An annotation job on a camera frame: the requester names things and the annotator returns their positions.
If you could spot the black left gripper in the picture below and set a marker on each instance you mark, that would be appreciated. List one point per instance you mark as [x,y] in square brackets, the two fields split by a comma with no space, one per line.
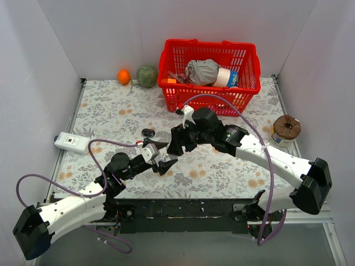
[155,162]

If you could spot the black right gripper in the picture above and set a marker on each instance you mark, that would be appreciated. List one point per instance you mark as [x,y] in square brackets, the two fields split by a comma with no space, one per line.
[177,139]

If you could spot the black earbud charging case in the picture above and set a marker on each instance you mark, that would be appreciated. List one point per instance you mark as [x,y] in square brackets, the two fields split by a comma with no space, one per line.
[148,133]

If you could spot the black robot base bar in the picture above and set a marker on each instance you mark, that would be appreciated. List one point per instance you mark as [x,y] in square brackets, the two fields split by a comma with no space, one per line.
[184,215]

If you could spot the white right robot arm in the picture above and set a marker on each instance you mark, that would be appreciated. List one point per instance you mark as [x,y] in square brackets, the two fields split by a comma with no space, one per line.
[309,181]

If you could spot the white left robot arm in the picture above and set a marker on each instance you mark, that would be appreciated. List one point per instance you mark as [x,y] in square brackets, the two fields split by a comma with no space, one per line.
[37,228]

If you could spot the green melon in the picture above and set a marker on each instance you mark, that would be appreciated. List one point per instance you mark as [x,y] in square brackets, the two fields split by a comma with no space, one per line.
[147,76]

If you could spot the grey crumpled bag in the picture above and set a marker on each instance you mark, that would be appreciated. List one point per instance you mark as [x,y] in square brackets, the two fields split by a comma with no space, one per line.
[202,72]

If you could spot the red plastic shopping basket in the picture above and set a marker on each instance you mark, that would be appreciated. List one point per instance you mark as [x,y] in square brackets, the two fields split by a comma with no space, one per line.
[239,57]

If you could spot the pink blue cup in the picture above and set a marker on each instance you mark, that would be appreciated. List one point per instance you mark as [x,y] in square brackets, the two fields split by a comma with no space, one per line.
[226,78]

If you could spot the orange fruit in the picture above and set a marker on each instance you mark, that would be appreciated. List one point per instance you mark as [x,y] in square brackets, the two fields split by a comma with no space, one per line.
[123,76]

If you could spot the white rectangular device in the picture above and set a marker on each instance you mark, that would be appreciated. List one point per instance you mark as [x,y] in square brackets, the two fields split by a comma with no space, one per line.
[72,143]

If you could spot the jar with brown lid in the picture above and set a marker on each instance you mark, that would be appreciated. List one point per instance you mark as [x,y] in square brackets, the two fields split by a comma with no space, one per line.
[284,130]

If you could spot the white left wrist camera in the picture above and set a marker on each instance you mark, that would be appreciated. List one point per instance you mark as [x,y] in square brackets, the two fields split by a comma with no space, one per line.
[147,150]

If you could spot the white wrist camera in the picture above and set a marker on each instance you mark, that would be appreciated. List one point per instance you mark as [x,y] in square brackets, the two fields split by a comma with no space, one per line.
[147,150]
[186,112]

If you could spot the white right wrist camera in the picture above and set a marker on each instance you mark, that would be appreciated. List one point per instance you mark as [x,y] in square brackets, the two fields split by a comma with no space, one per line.
[186,112]

